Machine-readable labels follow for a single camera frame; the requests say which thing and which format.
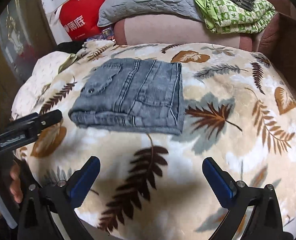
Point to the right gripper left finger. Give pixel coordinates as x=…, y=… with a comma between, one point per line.
x=71, y=194

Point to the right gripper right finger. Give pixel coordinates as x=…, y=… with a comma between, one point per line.
x=232, y=197

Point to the grey denim pants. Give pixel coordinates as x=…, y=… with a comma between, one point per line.
x=132, y=95

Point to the person left hand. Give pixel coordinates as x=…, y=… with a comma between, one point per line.
x=14, y=188

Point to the white quilt underside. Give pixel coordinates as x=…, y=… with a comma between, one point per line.
x=45, y=70

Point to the brown wooden wardrobe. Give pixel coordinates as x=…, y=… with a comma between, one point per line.
x=25, y=37

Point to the red shopping bag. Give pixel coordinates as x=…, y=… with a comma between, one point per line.
x=79, y=18

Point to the colourful snack packet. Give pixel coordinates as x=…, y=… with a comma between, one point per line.
x=106, y=34

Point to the brown cardboard box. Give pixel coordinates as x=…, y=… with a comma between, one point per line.
x=278, y=42

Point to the green patterned folded quilt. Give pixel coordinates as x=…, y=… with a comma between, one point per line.
x=236, y=16

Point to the grey quilted pillow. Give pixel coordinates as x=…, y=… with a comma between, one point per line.
x=112, y=11

